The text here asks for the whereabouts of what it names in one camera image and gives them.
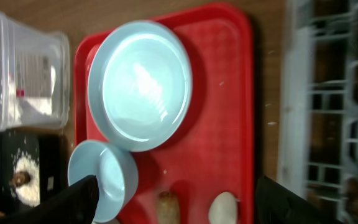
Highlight grey dishwasher rack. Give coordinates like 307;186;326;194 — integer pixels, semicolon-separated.
277;0;358;223

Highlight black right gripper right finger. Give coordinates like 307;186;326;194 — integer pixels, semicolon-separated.
255;175;341;224

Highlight black waste bin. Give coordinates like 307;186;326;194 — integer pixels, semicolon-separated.
0;131;65;214

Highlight red plastic tray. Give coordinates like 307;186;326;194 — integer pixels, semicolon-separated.
73;2;255;224

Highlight white plastic spoon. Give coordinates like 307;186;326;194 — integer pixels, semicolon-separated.
208;192;238;224

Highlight clear plastic bin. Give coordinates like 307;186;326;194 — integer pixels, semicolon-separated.
0;11;70;131

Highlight brown food scrap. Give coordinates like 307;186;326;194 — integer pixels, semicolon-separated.
9;171;31;188

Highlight pile of rice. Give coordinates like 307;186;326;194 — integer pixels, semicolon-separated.
13;148;40;207

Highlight light blue bowl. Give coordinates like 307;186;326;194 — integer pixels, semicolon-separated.
67;140;139;223

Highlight light blue plate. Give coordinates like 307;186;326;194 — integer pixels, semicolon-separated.
87;21;193;152

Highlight brown carrot piece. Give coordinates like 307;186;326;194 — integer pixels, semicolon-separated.
157;191;181;224

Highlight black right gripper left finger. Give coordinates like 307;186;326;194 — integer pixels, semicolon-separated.
0;175;99;224

